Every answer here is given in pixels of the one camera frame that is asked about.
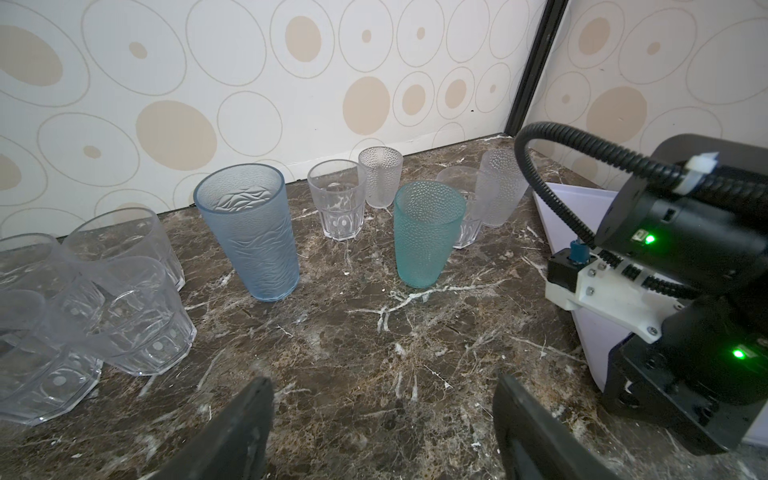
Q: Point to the frosted dimpled small cup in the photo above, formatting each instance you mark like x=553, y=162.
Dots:
x=382, y=166

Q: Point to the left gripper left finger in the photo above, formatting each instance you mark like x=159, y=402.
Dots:
x=233, y=444

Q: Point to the tall blue plastic tumbler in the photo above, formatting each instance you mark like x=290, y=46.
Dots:
x=246, y=208

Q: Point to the clear ribbed small glass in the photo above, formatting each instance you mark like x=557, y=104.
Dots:
x=338, y=189

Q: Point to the frosted dimpled tall cup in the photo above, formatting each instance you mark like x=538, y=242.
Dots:
x=501, y=165

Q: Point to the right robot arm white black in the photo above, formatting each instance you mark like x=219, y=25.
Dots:
x=718, y=250

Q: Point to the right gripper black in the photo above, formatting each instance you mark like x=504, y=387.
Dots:
x=704, y=380

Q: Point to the teal dimpled plastic tumbler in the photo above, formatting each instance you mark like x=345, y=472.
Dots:
x=427, y=222

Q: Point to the lavender plastic tray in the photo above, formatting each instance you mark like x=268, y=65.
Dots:
x=597, y=334

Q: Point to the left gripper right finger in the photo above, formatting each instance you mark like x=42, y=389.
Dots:
x=535, y=445

